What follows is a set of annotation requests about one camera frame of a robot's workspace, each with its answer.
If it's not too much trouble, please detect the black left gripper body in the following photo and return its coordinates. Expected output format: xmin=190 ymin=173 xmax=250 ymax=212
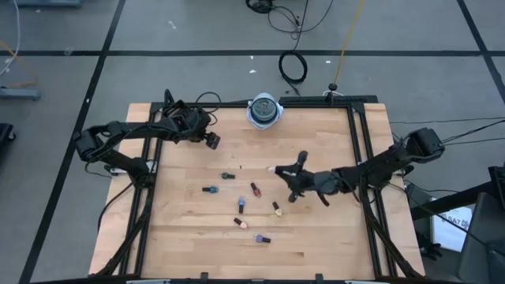
xmin=169 ymin=105 xmax=222 ymax=151

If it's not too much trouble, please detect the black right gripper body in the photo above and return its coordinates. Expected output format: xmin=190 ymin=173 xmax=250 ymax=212
xmin=288 ymin=151 xmax=341 ymax=203

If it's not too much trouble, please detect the small black floor object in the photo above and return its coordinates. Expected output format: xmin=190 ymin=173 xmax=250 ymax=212
xmin=417 ymin=232 xmax=443 ymax=261

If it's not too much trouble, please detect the black diagonal bar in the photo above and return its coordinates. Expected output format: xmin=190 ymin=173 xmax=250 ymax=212
xmin=410 ymin=179 xmax=505 ymax=222

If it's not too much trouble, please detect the white printed paper sheet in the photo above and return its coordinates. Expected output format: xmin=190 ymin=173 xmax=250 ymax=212
xmin=429 ymin=205 xmax=473 ymax=253

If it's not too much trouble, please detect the grey stand foot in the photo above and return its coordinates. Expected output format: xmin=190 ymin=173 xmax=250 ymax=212
xmin=0 ymin=87 xmax=42 ymax=102

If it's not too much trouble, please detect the grey office chair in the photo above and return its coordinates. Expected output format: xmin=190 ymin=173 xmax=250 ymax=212
xmin=457 ymin=192 xmax=505 ymax=284

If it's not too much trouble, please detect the black crate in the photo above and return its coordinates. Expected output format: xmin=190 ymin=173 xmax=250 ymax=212
xmin=488 ymin=165 xmax=505 ymax=212

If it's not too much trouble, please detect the black caster object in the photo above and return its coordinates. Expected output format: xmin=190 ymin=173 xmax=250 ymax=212
xmin=0 ymin=122 xmax=17 ymax=144

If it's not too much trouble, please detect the black aluminium table frame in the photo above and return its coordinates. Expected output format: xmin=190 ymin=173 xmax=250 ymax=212
xmin=89 ymin=88 xmax=426 ymax=282

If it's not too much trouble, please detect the black coiled floor cable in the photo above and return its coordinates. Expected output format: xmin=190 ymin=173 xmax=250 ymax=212
xmin=277 ymin=50 xmax=309 ymax=95

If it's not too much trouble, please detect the black tangled floor cable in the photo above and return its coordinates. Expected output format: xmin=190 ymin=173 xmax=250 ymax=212
xmin=245 ymin=0 xmax=335 ymax=52

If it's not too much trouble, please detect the yellow hanging cord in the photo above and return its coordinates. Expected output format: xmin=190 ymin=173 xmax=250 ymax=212
xmin=332 ymin=0 xmax=366 ymax=86

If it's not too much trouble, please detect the white floor cable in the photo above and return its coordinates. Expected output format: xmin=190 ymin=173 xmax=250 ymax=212
xmin=0 ymin=0 xmax=21 ymax=78

